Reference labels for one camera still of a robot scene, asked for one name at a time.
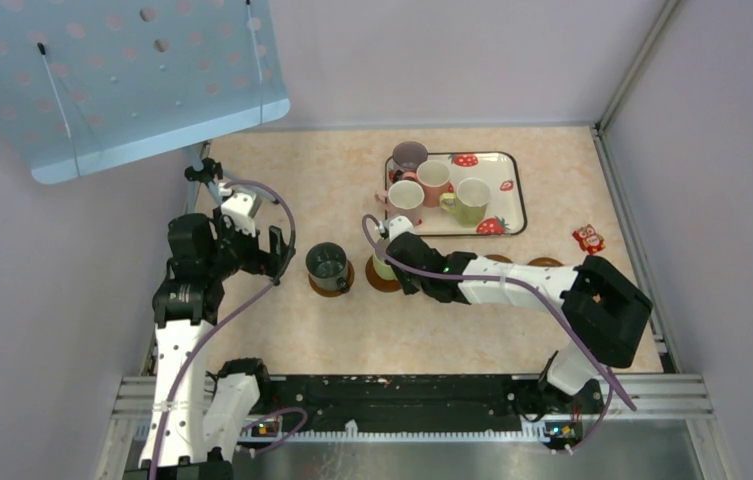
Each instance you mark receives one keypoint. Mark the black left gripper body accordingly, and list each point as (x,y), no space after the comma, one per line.
(242,249)

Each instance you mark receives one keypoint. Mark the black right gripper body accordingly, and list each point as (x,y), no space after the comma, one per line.
(411,284)

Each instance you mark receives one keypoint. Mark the cream mug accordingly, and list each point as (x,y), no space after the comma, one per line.
(382,268)

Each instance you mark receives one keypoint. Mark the brown round coaster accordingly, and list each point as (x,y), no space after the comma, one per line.
(498,258)
(545,262)
(331,279)
(379,284)

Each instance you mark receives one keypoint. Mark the dark green mug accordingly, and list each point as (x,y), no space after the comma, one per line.
(322,252)

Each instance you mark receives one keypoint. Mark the pink mug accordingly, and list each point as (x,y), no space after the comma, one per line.
(434,177)
(403,198)

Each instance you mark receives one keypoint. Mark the yellow green mug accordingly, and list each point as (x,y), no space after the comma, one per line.
(468,202)

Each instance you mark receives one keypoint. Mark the purple grey mug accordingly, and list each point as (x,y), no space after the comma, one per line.
(407,156)

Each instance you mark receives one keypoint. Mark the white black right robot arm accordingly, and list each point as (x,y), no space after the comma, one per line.
(603,313)

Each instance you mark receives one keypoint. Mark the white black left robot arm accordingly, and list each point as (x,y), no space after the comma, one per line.
(197,419)

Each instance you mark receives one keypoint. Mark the grey tripod stand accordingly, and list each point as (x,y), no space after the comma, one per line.
(210,174)

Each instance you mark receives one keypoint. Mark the white tray with black rim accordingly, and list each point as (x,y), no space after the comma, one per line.
(505,214)

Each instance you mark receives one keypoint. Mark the light blue perforated board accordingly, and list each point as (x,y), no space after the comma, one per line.
(86,86)

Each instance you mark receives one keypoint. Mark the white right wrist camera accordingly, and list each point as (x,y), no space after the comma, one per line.
(394,226)

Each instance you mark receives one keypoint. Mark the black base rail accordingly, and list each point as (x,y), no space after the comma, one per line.
(428,404)

